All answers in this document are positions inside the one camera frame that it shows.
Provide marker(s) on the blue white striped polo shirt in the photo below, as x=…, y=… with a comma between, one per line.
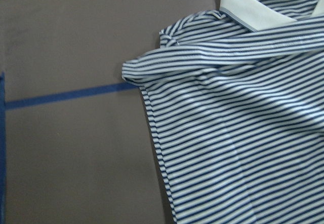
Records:
x=234, y=100

